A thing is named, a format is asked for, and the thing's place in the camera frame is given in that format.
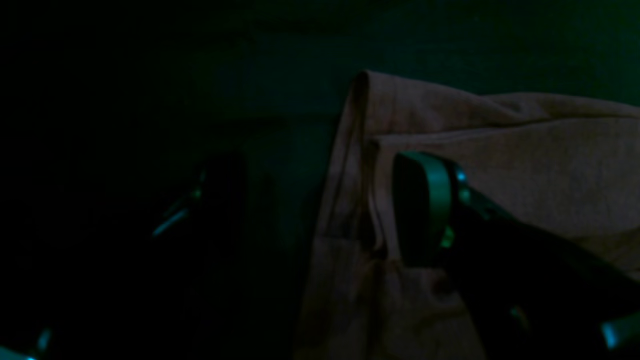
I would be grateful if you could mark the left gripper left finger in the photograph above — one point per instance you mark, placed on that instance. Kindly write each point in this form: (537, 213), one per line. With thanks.
(222, 261)

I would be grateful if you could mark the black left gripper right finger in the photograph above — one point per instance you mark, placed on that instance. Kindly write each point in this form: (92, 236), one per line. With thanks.
(532, 294)

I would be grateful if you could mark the red long-sleeve shirt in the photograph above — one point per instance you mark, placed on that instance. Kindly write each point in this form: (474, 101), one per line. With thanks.
(566, 164)

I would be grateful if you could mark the black table cloth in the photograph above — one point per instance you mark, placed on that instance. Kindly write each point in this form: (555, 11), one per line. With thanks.
(109, 108)

